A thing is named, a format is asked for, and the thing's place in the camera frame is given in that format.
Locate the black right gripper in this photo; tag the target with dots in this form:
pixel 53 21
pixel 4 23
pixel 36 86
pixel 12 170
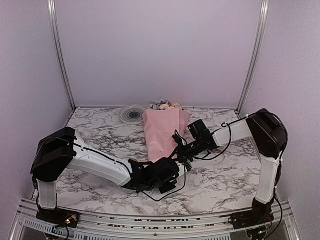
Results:
pixel 182 150

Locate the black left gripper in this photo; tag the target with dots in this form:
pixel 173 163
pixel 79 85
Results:
pixel 168 188

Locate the pink wrapping paper sheet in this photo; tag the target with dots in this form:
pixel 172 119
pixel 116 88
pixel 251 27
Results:
pixel 159 128

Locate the large pink fake rose stem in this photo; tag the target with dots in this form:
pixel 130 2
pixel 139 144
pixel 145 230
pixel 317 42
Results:
pixel 172 106

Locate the blue fake flower stem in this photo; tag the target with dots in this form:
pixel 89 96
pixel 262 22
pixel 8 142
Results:
pixel 159 104

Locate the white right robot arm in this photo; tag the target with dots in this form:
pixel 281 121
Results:
pixel 263 130

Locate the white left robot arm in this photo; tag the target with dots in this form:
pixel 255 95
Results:
pixel 63 150

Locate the striped grey ceramic plate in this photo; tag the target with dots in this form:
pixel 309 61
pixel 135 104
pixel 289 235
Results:
pixel 132 115

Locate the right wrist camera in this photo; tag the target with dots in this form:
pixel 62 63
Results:
pixel 179 139

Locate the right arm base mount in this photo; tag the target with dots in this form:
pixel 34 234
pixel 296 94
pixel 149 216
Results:
pixel 259 214

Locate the aluminium front rail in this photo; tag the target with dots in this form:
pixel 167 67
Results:
pixel 281 225

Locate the right aluminium frame post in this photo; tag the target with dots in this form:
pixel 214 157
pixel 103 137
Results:
pixel 261 27

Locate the aluminium frame post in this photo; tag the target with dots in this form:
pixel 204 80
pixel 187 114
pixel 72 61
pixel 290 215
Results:
pixel 59 52
pixel 261 27

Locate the left aluminium frame post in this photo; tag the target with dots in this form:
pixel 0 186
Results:
pixel 59 52

